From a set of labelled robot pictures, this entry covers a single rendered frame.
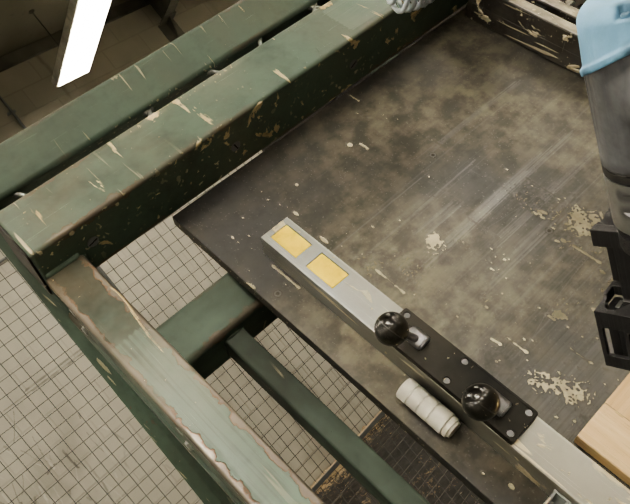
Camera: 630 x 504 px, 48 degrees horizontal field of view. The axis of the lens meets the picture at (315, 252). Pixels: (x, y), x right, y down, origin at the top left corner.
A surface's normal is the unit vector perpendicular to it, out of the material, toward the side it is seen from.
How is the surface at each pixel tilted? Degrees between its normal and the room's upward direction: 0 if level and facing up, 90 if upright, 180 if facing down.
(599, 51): 79
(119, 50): 90
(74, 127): 90
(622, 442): 59
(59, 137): 90
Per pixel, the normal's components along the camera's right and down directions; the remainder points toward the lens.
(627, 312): -0.35, -0.83
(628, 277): -0.66, 0.55
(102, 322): -0.04, -0.58
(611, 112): -0.86, 0.47
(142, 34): 0.44, -0.31
